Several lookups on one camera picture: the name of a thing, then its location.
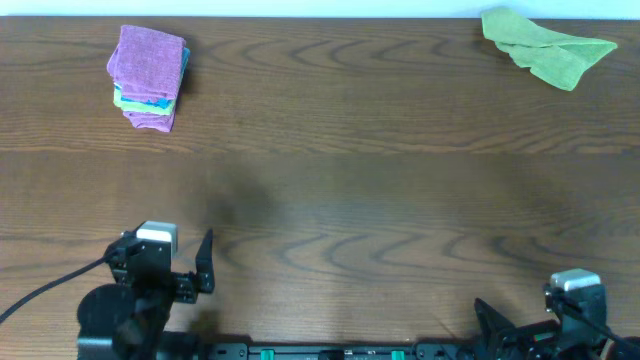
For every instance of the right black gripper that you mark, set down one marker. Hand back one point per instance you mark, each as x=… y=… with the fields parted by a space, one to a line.
x=536 y=340

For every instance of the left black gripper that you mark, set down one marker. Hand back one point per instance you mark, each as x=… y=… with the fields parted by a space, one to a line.
x=176 y=282

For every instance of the purple cloth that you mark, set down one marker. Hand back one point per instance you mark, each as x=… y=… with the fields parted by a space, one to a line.
x=138 y=39
x=162 y=123

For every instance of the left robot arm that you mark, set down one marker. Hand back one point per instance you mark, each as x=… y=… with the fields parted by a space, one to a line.
x=127 y=319

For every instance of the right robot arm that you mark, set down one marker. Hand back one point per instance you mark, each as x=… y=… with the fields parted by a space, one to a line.
x=617 y=347

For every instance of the folded purple cloth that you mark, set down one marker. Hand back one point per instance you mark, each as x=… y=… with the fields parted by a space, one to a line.
x=162 y=123

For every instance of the folded blue cloth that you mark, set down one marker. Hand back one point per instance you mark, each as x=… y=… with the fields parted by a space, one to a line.
x=147 y=78

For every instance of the folded green cloth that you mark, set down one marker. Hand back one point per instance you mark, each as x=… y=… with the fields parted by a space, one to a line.
x=161 y=107

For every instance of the loose green cloth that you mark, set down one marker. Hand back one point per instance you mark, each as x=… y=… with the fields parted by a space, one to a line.
x=556 y=58

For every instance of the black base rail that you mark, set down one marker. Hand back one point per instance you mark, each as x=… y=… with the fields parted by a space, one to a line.
x=330 y=352

